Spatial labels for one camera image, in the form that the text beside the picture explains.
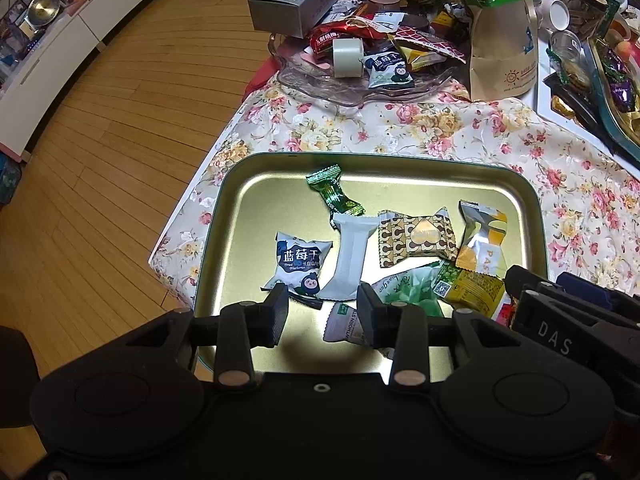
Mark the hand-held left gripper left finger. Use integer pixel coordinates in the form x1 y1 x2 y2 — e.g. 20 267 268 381
125 282 291 393

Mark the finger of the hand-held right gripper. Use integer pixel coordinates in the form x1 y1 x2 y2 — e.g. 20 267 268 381
505 264 554 307
556 271 612 312

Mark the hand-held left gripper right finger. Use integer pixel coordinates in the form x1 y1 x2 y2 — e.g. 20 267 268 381
356 282 522 393

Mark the white strip snack packet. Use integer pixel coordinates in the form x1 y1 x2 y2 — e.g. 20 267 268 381
322 302 374 347

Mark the red white snack packet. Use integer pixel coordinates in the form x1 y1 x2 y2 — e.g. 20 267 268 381
492 297 522 329

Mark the green white snack packet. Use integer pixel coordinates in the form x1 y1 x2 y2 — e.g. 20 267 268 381
374 267 447 319

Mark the blue white snack packet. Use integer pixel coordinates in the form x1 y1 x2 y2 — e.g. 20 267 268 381
259 231 335 311

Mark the olive yellow snack packet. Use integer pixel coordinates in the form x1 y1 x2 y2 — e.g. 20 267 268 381
434 259 509 319

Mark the grey snack bar packet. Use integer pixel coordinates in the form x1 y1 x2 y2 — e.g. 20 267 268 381
317 212 381 302

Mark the brown heart-pattern candy packet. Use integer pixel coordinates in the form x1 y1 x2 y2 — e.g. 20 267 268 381
377 207 459 269

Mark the gold tin tray teal rim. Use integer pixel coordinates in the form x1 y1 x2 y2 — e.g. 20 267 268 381
192 152 549 377

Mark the dark green candy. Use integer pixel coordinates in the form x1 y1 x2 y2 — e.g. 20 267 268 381
305 163 365 221

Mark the floral tablecloth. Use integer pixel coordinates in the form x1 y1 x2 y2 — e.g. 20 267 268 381
149 55 640 312

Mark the teal gold candy tray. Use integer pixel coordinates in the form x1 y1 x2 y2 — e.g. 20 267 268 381
587 34 640 154

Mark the small clear plastic jar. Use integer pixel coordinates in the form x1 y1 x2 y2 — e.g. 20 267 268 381
547 29 592 87

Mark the clear glass dish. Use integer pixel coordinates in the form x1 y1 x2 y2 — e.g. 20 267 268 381
267 32 469 107

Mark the large kraft paper bag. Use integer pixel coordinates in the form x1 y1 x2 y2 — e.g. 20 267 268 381
444 0 542 104

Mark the small blue white packet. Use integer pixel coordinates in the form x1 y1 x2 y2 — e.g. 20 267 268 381
363 51 417 90

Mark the clear tape roll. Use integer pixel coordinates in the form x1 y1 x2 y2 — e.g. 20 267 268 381
332 38 368 79

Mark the glass jar of biscuits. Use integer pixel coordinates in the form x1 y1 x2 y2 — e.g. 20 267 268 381
567 0 614 42

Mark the grey cardboard box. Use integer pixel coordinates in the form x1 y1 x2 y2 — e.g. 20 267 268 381
248 0 340 39

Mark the white cabinet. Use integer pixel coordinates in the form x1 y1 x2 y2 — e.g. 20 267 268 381
0 0 199 162

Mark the metal bowl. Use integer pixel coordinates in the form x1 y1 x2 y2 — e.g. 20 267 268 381
27 0 64 29

